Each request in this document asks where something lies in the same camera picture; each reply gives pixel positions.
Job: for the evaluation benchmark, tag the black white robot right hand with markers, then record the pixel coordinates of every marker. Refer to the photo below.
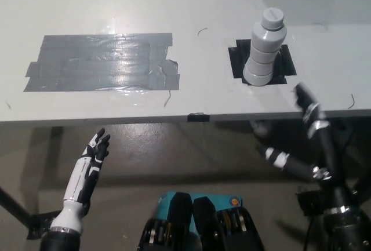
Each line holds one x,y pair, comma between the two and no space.
324,146

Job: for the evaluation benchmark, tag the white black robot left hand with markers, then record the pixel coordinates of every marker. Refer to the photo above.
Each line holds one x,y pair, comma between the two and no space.
79,175

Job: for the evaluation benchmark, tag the white ribbed plastic bottle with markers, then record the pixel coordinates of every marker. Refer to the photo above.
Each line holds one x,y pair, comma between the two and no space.
265,48

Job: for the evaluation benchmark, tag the black metal desk leg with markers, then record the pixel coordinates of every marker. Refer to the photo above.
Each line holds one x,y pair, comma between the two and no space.
14,203

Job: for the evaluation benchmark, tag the black teal robot body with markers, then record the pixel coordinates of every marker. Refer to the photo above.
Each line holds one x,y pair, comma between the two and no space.
200,225

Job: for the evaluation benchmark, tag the black tape square patch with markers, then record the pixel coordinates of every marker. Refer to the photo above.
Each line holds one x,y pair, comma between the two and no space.
235,62

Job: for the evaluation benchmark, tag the grey duct tape patch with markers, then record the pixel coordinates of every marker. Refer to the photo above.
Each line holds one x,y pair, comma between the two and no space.
95,62

